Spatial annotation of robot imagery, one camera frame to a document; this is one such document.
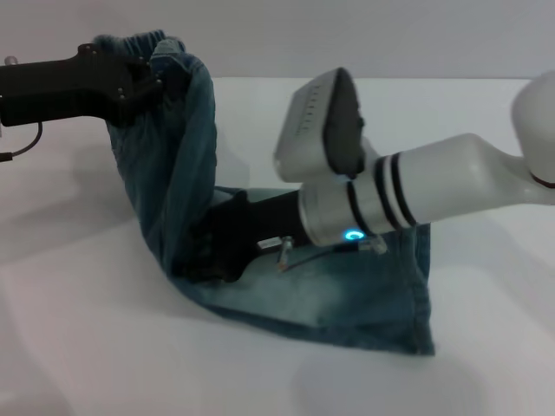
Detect blue denim shorts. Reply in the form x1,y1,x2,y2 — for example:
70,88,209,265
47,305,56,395
93,29,437,357

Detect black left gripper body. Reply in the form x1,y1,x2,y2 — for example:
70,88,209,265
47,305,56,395
0,44,164,127

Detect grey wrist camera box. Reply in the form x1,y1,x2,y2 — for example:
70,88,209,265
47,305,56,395
272,67,369,183

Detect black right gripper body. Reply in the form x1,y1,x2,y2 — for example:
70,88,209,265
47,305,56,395
207,190,310,281

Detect black cable with silver plug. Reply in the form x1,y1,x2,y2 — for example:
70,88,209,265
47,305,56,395
277,236,388,273

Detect thin black cable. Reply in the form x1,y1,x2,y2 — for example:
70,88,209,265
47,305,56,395
0,120,44,162

